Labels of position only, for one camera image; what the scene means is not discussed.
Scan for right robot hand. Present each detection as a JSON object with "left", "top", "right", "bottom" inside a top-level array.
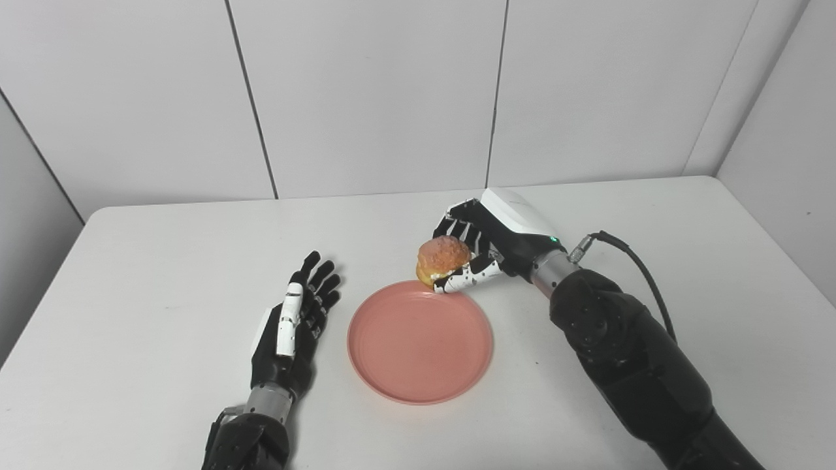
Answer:
[{"left": 432, "top": 187, "right": 564, "bottom": 295}]

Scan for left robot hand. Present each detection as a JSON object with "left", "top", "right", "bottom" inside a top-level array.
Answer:
[{"left": 250, "top": 251, "right": 342, "bottom": 400}]

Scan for cream puff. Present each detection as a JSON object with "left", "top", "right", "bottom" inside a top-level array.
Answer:
[{"left": 415, "top": 236, "right": 472, "bottom": 289}]

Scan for pink round plate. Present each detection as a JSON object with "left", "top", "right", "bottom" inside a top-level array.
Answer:
[{"left": 347, "top": 280, "right": 494, "bottom": 406}]

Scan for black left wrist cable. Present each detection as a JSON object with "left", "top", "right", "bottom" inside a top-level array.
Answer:
[{"left": 204, "top": 406, "right": 245, "bottom": 458}]

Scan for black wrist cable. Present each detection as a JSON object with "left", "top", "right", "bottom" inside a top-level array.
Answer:
[
  {"left": 204, "top": 406, "right": 245, "bottom": 458},
  {"left": 567, "top": 230, "right": 679, "bottom": 345}
]

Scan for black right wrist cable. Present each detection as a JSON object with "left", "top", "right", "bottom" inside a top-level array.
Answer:
[{"left": 567, "top": 230, "right": 679, "bottom": 345}]

